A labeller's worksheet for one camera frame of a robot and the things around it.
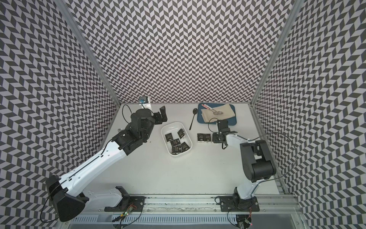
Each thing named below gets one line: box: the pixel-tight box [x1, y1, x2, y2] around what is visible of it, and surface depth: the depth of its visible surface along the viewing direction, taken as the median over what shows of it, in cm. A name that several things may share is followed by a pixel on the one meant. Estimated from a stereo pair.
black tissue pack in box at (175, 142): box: [170, 138, 181, 147], surface depth 96 cm
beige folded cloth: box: [200, 103, 236, 123], surface depth 113 cm
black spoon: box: [188, 108, 199, 131], surface depth 114 cm
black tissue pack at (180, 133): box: [177, 128, 185, 140], surface depth 98 cm
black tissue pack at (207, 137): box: [203, 133, 212, 142], surface depth 98 cm
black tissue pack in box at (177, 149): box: [171, 144, 183, 155], surface depth 90 cm
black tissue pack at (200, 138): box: [197, 133, 205, 143], surface depth 98 cm
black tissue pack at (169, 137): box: [164, 132, 174, 142], surface depth 98 cm
